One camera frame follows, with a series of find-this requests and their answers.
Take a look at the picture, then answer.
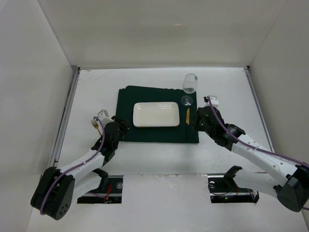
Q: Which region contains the gold fork dark handle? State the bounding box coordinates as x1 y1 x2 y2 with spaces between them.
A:
91 119 102 136

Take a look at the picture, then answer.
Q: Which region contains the dark green cloth placemat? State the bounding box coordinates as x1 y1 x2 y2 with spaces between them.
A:
114 85 200 145

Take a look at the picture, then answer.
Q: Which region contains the white rectangular plate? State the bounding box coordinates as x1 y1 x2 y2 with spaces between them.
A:
133 102 180 128

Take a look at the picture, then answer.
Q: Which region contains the clear wine glass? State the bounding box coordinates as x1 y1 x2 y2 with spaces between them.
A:
181 73 198 106

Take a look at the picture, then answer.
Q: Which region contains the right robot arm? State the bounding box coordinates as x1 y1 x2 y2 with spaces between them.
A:
193 105 309 212

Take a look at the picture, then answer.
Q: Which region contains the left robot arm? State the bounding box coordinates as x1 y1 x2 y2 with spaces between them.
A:
30 116 129 220

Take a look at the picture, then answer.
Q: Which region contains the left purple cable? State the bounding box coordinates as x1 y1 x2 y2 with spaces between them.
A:
39 116 114 216

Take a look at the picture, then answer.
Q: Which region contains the purple cable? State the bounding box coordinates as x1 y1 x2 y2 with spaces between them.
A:
39 116 114 216
207 97 309 210

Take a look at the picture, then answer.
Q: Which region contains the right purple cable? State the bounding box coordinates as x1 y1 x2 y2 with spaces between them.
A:
207 97 309 210

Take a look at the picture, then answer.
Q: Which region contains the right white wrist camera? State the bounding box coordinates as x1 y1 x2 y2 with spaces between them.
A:
204 95 219 108

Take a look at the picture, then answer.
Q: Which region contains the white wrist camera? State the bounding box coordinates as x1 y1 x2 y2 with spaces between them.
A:
204 95 219 108
97 110 113 125

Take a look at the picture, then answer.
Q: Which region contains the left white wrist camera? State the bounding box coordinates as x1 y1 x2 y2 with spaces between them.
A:
97 110 113 125

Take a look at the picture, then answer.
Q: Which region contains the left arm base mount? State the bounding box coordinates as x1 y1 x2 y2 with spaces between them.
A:
77 169 124 204

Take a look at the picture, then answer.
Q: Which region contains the left aluminium table rail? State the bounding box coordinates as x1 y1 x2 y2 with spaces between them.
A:
48 65 80 167

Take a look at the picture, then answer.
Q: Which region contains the aluminium table rail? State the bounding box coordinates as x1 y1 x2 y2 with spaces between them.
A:
48 65 80 167
244 66 274 151

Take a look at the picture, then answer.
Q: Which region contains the right aluminium table rail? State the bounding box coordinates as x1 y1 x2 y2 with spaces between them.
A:
244 66 274 151

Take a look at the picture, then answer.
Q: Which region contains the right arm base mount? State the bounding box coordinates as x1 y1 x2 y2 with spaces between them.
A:
207 166 259 203

